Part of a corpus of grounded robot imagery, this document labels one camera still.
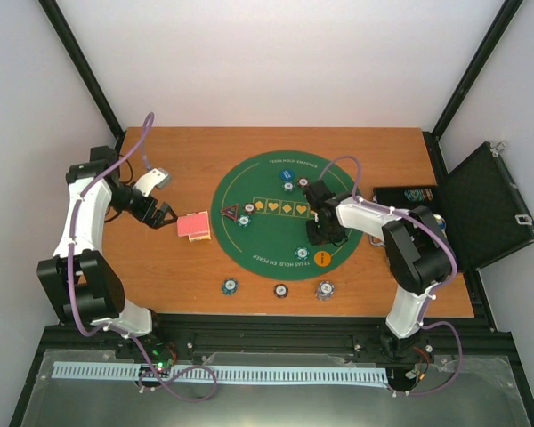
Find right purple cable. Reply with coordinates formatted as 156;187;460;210
313;155;463;398

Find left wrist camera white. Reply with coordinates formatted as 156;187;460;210
134;168;171;197

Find teal poker chip stack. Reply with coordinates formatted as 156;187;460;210
222;278;239;295

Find black poker case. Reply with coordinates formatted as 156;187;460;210
373;141;534;271

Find right black frame post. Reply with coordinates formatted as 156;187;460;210
431;0;523;142

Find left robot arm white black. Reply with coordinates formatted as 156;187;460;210
36;146;178;359

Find orange round blind button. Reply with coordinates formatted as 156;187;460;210
313;250;332;267

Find round green poker mat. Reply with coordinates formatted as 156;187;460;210
211;150;362;282

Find red playing card deck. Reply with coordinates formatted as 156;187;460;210
176;211;211;238

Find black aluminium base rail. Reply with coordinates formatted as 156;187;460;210
39;311;515;361

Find blue white chip stack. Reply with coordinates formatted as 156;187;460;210
315;280;335;301

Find light blue cable duct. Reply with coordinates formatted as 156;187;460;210
51;361;388;388

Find metal front plate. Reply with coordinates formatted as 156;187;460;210
16;350;534;426

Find black triangular dealer button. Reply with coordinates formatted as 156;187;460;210
220;203;239;222

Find blue round blind button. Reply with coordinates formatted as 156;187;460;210
279;168;295;182

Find orange card box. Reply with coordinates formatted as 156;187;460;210
189;233;211;243

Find left black frame post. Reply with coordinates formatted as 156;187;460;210
38;0;126;147

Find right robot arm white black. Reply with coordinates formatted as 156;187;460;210
303;180;457;360

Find brown poker chip stack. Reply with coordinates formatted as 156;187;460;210
274;284;288;298

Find chips row in case top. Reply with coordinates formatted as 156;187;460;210
404;188;434;203

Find blue white chips in case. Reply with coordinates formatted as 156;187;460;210
433;213;447;231

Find black frame post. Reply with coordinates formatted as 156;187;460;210
431;0;523;142
38;0;126;147

